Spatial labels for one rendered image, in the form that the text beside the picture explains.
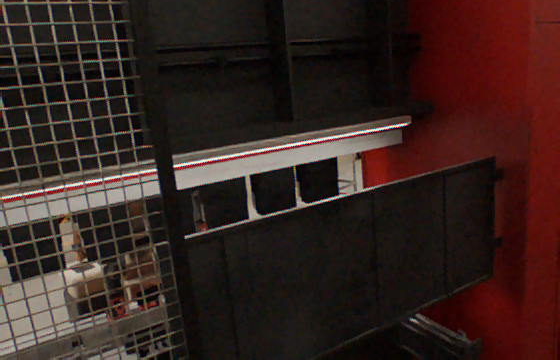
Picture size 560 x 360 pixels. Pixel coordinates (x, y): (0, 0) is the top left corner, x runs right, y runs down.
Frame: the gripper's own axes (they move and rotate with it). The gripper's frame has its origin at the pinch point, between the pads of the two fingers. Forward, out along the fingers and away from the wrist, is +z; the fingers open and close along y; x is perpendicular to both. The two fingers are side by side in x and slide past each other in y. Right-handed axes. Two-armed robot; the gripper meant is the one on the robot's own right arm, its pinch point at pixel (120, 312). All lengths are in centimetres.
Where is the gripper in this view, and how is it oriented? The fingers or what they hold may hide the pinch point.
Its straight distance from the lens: 195.1
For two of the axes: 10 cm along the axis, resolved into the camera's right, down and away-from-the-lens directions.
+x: 8.4, -1.9, 5.1
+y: 5.0, -0.9, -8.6
